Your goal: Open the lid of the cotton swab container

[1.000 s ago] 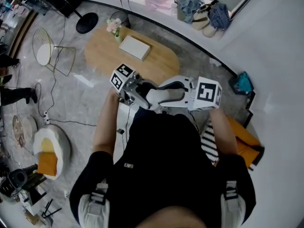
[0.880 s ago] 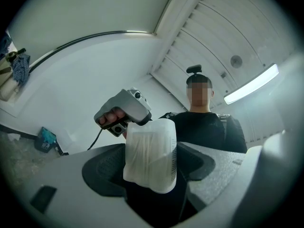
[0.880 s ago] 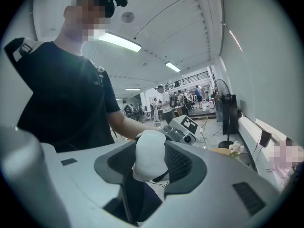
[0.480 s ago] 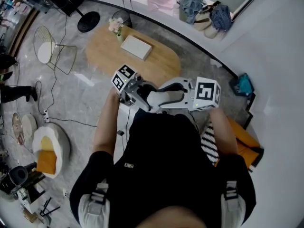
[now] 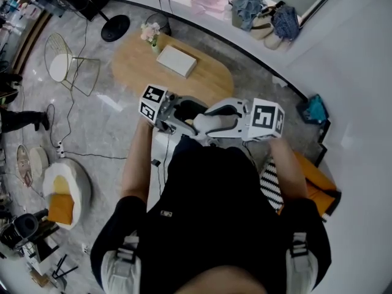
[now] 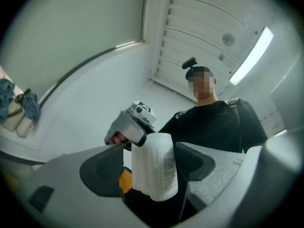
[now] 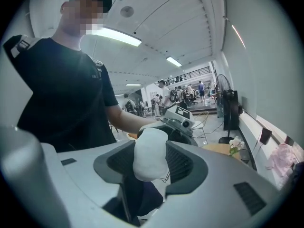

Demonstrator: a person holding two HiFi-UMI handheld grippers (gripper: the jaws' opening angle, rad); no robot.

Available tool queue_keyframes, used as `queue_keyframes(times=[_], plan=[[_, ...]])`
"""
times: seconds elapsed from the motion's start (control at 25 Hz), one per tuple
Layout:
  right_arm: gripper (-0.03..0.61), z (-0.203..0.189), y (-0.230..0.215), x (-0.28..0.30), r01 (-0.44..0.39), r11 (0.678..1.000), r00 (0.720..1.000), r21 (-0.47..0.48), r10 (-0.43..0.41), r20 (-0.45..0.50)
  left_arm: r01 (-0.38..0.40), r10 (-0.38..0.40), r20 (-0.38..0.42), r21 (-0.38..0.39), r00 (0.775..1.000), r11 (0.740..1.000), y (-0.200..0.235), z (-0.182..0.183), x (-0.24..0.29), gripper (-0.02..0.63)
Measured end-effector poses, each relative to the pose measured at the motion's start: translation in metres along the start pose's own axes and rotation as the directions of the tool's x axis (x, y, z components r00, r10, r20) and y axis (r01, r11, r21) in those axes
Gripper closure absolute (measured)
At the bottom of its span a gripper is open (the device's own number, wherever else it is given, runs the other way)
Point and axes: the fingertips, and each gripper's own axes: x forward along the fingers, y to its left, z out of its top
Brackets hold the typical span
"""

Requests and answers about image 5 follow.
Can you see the white yellow egg-shaped cushion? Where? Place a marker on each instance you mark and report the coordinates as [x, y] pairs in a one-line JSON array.
[[59, 179]]

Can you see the beige canvas tote bag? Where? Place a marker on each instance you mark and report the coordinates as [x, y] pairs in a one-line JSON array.
[[261, 26]]

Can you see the black white striped blanket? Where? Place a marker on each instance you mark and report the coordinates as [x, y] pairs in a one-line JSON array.
[[271, 185]]

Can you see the grey round floor pouf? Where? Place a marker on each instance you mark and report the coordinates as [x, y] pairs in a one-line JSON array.
[[85, 188]]

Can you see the large white flat box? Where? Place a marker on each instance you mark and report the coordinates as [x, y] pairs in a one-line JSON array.
[[177, 60]]

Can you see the orange floor sofa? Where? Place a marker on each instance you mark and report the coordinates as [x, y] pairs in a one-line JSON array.
[[318, 179]]

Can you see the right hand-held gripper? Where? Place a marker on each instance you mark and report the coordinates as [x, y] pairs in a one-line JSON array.
[[265, 118]]

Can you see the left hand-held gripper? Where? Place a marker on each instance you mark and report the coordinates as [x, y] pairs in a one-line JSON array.
[[153, 98]]

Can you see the black rounded device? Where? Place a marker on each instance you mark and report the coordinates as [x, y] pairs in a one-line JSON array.
[[27, 225]]

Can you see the round beige stool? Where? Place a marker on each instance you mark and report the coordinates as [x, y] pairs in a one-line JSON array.
[[39, 162]]

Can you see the person's left forearm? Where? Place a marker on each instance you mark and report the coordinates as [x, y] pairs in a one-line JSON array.
[[136, 170]]

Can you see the round wooden side table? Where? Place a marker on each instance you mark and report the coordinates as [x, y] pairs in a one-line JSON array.
[[24, 167]]

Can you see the orange square cushion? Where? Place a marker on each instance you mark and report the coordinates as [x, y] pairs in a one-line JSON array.
[[61, 208]]

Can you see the black standing fan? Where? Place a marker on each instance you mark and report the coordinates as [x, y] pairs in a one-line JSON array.
[[114, 27]]

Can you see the person's right forearm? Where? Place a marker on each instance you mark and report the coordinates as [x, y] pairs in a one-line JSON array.
[[289, 173]]

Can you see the pink flowers in green vase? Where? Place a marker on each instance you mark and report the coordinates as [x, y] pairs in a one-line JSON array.
[[150, 32]]

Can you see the white power strip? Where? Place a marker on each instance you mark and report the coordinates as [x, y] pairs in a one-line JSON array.
[[61, 149]]

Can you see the oval wooden coffee table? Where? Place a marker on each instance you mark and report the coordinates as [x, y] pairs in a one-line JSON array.
[[137, 69]]

